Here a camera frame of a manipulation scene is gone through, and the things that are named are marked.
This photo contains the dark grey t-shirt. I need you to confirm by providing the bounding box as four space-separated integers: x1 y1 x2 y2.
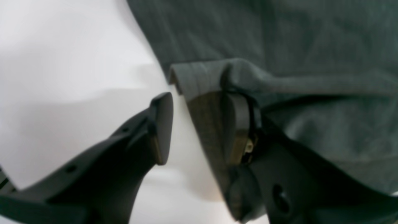
127 0 398 222

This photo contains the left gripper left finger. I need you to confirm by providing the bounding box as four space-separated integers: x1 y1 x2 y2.
1 92 174 224

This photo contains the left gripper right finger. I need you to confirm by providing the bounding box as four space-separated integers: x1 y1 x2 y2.
221 92 397 224

